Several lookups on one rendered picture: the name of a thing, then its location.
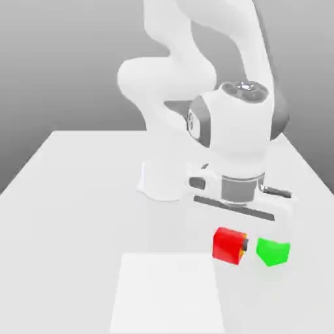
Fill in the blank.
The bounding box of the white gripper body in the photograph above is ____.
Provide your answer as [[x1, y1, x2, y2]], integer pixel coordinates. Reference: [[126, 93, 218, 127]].
[[192, 194, 297, 230]]

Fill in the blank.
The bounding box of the small green cube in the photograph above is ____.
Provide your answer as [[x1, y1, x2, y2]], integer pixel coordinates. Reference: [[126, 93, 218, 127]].
[[256, 237, 291, 267]]

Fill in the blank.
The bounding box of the small red cube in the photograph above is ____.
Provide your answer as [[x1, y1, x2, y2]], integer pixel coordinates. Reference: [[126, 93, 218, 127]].
[[212, 226, 249, 266]]

